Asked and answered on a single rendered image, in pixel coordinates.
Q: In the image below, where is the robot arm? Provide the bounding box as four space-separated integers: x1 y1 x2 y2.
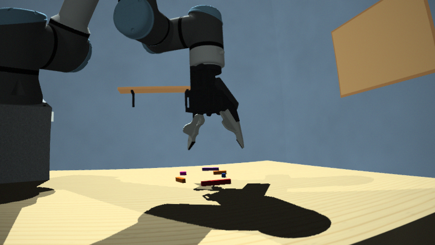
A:
0 0 225 105

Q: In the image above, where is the red rod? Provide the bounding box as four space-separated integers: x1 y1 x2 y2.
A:
201 179 231 186

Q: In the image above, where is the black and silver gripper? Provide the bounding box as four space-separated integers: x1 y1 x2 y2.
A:
183 63 244 150

